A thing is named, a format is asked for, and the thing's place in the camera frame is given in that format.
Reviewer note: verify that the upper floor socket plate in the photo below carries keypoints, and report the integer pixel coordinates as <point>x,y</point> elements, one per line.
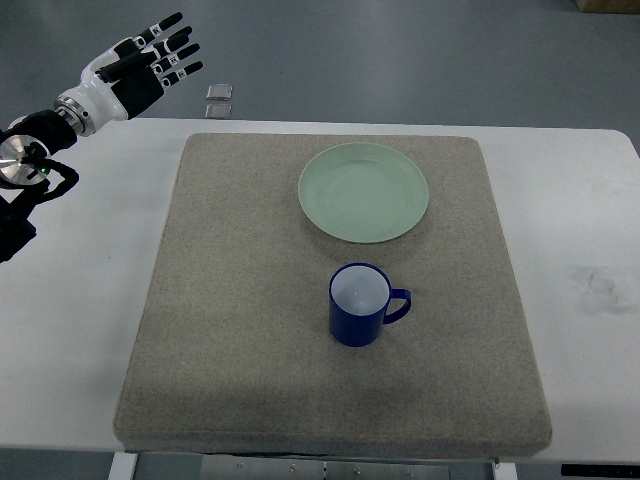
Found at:
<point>219,92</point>

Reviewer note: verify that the green plate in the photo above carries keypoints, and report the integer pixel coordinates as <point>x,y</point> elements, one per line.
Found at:
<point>363,192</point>

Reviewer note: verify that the beige felt mat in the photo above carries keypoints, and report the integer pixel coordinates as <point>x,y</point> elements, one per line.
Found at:
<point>234,354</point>

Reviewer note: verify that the metal table frame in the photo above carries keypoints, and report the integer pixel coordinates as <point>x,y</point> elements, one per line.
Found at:
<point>234,467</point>

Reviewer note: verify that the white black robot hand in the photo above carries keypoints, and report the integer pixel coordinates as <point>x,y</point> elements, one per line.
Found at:
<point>127,79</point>

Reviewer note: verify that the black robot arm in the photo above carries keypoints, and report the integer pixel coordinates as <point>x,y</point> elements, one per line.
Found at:
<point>27,166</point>

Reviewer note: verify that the cardboard box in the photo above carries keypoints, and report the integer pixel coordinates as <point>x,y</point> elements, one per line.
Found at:
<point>609,6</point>

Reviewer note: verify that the lower floor socket plate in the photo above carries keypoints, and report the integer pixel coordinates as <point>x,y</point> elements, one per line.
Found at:
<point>218,111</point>

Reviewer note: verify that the blue mug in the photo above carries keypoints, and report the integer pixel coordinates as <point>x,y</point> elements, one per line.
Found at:
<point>361,302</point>

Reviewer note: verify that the floor socket plate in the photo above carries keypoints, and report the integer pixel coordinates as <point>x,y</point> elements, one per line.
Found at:
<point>218,111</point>
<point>219,92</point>

